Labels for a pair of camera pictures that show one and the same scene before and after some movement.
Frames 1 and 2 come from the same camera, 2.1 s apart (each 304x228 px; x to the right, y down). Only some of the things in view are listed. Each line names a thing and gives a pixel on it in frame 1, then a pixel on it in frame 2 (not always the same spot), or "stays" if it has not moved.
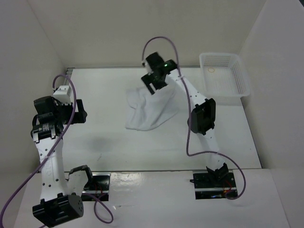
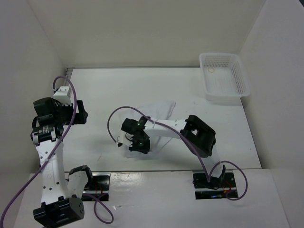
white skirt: x=145 y=111 -> x=162 y=110
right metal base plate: x=206 y=187 stays
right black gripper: x=147 y=79 -> x=145 y=149
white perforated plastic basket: x=225 y=80 stays
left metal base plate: x=99 y=188 stays
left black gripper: x=80 y=116 stays
